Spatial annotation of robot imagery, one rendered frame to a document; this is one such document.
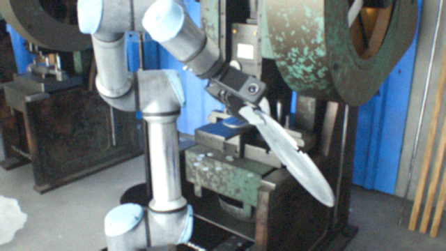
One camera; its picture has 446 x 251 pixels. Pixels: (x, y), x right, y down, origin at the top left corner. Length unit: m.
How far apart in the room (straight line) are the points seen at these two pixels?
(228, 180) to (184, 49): 0.98
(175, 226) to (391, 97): 1.81
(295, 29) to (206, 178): 0.82
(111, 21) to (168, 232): 0.68
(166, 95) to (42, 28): 1.50
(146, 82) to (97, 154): 2.06
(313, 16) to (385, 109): 1.67
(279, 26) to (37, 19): 1.66
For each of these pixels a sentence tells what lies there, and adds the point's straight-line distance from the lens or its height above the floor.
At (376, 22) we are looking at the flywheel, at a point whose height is 1.18.
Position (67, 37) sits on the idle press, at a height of 1.01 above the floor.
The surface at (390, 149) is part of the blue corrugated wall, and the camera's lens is 2.84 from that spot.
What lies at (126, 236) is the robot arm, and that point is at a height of 0.63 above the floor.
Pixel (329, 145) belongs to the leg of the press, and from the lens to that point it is 1.92.
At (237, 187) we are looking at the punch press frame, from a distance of 1.68.
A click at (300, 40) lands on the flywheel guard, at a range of 1.21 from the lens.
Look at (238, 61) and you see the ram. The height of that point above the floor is 1.02.
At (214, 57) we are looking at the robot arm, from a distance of 0.83.
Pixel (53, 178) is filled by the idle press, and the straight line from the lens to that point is 3.07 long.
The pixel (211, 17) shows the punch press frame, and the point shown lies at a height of 1.19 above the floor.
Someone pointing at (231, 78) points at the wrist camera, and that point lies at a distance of 0.85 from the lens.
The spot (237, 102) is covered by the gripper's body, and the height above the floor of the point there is 1.09.
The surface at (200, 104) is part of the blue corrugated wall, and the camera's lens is 3.52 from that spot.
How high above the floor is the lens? 1.35
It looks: 20 degrees down
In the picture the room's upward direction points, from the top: straight up
